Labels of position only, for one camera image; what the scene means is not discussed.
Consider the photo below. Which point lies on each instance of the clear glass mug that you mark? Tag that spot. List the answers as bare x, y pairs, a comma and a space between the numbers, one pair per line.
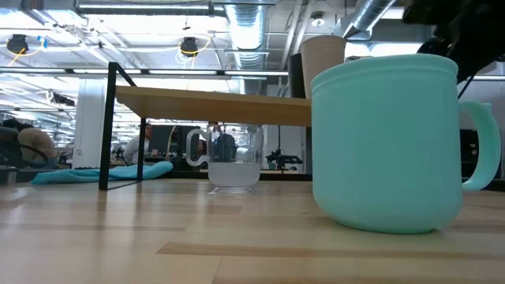
234, 158

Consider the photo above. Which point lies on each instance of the large teal mug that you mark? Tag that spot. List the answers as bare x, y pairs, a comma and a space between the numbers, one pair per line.
386, 150

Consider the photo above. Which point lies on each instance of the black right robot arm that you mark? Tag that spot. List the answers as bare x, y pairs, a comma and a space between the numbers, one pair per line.
465, 31

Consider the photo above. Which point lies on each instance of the background black robot arm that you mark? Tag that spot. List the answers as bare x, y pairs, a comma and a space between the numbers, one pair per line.
284, 159

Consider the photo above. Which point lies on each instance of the wooden shelf with black legs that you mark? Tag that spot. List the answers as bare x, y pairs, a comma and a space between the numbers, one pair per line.
213, 104

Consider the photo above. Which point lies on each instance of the person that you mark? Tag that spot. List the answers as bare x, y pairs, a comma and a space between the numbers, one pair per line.
136, 148
202, 148
33, 144

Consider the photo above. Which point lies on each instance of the black computer monitor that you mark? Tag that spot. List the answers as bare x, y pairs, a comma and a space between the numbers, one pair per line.
161, 142

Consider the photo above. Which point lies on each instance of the tall beige cup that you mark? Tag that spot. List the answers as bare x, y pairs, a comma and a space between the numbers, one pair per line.
321, 59

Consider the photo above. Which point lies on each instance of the teal cloth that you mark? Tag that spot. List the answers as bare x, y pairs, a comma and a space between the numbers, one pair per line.
118, 173

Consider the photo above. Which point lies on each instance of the white building column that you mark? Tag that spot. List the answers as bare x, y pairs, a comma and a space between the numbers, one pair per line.
90, 122

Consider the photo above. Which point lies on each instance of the silver ribbed ceiling duct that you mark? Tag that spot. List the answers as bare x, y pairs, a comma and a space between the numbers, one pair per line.
248, 27

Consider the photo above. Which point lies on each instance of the silver smooth ceiling duct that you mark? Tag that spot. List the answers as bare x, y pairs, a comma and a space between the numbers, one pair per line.
367, 16

